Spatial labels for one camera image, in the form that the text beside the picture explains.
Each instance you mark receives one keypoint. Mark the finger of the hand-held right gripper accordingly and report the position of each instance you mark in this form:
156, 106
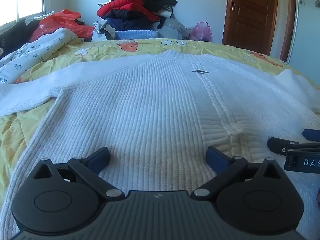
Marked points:
312, 134
276, 145

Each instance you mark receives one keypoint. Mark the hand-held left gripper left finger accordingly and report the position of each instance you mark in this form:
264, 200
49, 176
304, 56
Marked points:
100, 156

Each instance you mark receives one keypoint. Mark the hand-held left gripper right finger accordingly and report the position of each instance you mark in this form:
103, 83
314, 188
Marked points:
215, 157

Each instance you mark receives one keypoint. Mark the white knit sweater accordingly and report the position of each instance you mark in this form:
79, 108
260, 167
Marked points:
150, 105

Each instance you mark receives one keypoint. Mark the yellow carrot print bedsheet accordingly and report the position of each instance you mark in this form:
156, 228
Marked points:
100, 52

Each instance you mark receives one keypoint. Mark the white flower decal wardrobe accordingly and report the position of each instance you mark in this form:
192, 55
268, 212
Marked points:
307, 30

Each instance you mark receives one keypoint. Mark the white grey plastic bag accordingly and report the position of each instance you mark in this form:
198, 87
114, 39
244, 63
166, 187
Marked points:
103, 31

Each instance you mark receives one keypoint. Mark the white printed blanket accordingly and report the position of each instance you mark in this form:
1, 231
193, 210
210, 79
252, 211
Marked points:
30, 52

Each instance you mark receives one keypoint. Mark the pink plastic bag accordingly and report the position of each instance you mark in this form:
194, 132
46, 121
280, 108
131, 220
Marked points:
201, 31

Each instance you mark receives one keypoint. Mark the light blue knit sweater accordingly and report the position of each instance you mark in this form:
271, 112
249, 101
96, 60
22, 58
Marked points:
137, 34

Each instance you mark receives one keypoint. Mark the brown wooden door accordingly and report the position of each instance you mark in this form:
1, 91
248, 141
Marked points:
252, 17

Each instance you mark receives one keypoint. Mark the grey cloth bundle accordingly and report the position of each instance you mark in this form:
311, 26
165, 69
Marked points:
172, 28

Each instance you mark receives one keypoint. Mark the navy jacket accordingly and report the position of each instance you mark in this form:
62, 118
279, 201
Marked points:
125, 21

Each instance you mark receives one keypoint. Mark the red plastic bag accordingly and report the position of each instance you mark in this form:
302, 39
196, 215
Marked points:
57, 22

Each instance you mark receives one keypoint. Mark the black cloth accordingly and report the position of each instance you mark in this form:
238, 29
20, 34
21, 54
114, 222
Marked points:
15, 35

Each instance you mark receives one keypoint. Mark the white garment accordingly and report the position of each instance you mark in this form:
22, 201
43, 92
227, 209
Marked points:
166, 12

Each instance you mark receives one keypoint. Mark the wooden door frame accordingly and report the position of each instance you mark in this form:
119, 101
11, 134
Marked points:
287, 30

